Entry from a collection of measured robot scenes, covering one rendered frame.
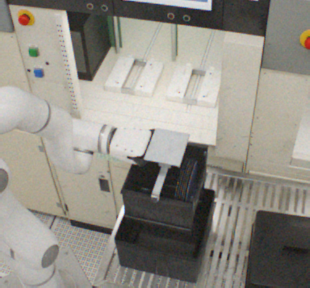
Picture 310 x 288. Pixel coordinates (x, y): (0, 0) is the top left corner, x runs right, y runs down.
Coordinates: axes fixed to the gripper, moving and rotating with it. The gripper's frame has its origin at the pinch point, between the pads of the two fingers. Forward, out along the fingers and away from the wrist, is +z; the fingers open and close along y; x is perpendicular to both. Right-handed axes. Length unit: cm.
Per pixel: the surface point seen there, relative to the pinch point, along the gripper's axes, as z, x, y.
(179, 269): 7.5, -41.3, 13.8
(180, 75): -13, -35, -72
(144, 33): -39, -38, -103
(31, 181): -81, -89, -38
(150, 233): -6.8, -48.2, -1.1
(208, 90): 0, -34, -65
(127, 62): -38, -35, -75
